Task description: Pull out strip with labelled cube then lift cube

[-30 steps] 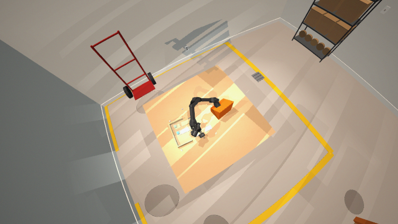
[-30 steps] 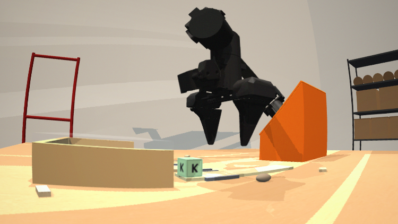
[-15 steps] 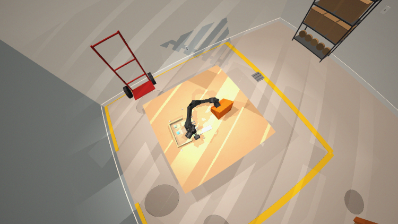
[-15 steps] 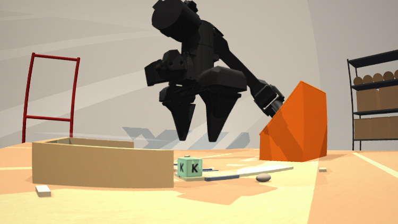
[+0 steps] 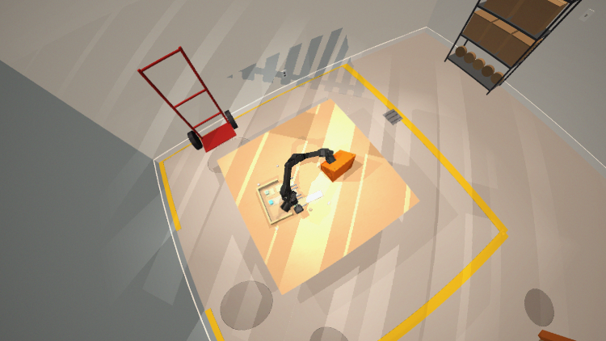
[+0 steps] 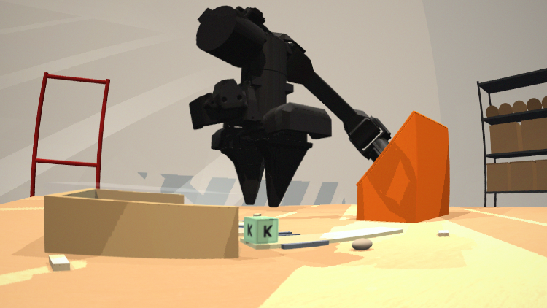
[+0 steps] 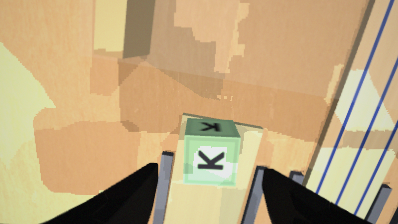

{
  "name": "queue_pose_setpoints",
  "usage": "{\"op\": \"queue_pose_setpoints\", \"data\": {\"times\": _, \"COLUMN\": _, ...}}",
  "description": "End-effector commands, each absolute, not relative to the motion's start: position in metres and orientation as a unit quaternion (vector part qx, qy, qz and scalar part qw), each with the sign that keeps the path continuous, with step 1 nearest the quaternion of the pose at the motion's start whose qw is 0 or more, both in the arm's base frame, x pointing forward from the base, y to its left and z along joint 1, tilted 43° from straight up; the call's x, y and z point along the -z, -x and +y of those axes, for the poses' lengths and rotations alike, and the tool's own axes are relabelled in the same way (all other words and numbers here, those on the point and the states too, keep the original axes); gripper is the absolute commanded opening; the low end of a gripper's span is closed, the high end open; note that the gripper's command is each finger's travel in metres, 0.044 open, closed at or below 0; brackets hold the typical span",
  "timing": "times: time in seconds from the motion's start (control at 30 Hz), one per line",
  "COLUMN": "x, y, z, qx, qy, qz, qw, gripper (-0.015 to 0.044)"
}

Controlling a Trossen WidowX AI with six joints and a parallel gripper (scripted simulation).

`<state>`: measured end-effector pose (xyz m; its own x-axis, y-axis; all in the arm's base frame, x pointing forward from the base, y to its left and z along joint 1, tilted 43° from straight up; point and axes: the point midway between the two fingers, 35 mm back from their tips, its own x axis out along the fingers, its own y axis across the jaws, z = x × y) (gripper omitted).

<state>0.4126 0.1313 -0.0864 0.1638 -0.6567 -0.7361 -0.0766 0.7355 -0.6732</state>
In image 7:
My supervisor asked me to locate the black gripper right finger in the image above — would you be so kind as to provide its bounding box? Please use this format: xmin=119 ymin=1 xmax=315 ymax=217
xmin=262 ymin=169 xmax=372 ymax=224

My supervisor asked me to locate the light green cube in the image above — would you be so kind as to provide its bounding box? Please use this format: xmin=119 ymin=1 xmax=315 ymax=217
xmin=183 ymin=118 xmax=241 ymax=187

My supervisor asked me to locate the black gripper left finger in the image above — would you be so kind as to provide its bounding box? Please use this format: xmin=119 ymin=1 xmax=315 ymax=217
xmin=39 ymin=163 xmax=158 ymax=224

